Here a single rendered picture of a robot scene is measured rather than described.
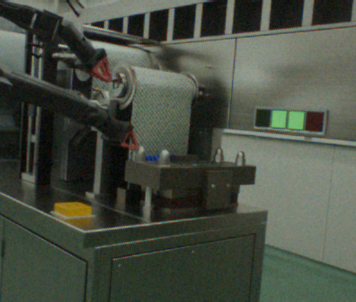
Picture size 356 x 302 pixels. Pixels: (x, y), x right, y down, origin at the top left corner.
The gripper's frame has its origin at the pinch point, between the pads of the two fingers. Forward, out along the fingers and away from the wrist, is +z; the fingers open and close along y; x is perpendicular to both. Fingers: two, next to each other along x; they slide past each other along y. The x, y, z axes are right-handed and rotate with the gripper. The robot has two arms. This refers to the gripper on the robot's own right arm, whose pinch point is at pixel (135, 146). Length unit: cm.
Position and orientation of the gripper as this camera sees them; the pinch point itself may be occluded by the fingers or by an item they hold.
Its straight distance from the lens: 142.2
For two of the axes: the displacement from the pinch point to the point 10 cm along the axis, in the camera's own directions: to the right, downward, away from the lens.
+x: 4.4, -8.6, 2.6
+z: 6.1, 5.0, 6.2
